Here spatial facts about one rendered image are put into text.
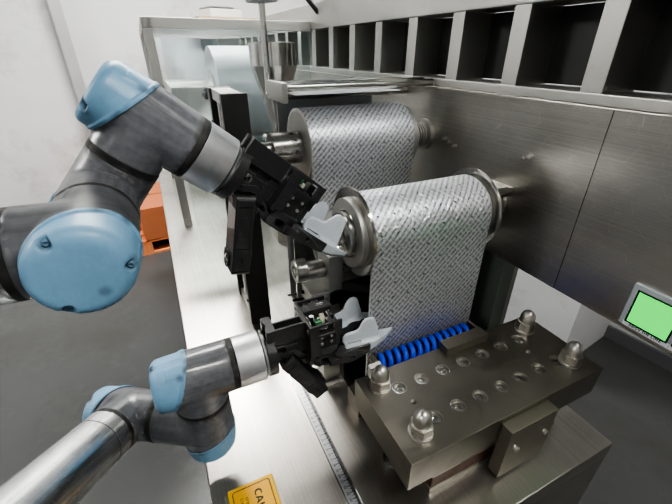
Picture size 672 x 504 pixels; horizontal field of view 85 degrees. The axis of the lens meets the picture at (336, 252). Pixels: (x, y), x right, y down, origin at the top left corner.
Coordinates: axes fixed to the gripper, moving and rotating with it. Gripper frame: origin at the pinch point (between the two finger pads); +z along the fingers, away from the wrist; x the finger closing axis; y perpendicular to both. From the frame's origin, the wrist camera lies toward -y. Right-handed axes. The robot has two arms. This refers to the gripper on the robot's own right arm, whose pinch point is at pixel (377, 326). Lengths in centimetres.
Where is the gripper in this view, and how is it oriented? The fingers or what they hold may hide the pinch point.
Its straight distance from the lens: 65.6
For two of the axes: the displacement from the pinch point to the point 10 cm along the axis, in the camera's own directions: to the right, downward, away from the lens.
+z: 9.0, -2.0, 3.7
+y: 0.0, -8.8, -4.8
